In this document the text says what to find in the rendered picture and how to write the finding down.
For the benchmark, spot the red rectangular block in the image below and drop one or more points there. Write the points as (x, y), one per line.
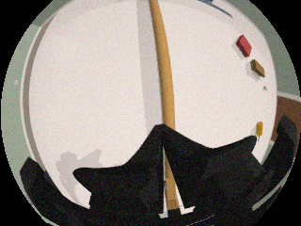
(244, 46)

